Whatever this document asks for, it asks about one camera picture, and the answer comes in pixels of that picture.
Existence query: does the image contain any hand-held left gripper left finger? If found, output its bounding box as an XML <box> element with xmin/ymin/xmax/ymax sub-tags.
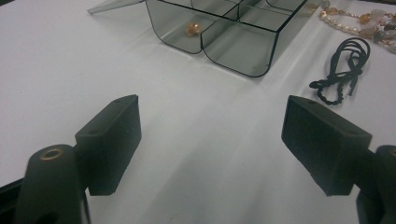
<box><xmin>74</xmin><ymin>94</ymin><xmax>143</xmax><ymax>197</ymax></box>

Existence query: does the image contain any black cord loop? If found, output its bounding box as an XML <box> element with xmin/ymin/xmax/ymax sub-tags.
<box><xmin>308</xmin><ymin>36</ymin><xmax>372</xmax><ymax>106</ymax></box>

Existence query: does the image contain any white table cover sheet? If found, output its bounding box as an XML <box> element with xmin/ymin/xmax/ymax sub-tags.
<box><xmin>0</xmin><ymin>0</ymin><xmax>396</xmax><ymax>224</ymax></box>

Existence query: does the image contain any clear compartment storage box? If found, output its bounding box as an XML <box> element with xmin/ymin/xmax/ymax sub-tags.
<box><xmin>87</xmin><ymin>0</ymin><xmax>325</xmax><ymax>78</ymax></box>

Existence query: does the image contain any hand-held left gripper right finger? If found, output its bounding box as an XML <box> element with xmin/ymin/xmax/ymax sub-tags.
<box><xmin>280</xmin><ymin>95</ymin><xmax>373</xmax><ymax>197</ymax></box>

